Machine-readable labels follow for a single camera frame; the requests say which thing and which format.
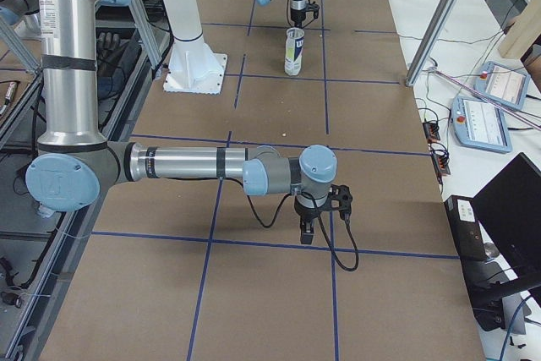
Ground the aluminium frame post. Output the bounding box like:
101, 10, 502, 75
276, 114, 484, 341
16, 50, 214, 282
405, 0, 457, 87

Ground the near teach pendant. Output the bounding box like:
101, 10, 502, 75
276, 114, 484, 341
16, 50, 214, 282
451, 96, 512, 154

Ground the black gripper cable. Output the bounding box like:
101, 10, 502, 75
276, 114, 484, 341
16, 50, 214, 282
243, 181, 360, 271

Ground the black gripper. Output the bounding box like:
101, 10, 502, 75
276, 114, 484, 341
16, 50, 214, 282
289, 0, 320, 27
294, 195, 332, 245

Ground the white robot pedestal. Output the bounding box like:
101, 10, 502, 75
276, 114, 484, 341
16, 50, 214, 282
163, 0, 227, 95

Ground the far teach pendant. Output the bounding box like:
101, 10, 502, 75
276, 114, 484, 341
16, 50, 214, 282
474, 61, 531, 110

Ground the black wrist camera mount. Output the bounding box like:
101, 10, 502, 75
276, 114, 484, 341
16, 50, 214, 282
327, 184, 353, 223

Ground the black computer box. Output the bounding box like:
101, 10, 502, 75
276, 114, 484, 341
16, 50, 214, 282
445, 195, 486, 261

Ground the blue tape line lengthwise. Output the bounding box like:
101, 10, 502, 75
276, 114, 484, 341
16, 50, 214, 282
320, 0, 340, 361

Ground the blue tape line crosswise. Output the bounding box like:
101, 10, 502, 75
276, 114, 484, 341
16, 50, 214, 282
90, 231, 459, 260

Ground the orange black connector block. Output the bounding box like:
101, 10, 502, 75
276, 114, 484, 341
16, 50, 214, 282
422, 121, 440, 142

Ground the clear tennis ball can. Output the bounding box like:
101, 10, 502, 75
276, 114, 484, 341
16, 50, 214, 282
284, 27, 304, 76

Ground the teach pendant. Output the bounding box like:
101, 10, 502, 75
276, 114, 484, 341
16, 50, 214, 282
451, 96, 512, 154
474, 61, 531, 110

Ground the wooden board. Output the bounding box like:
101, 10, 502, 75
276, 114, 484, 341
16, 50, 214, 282
499, 0, 541, 59

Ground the black monitor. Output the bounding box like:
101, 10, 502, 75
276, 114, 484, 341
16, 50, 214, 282
473, 152, 540, 271

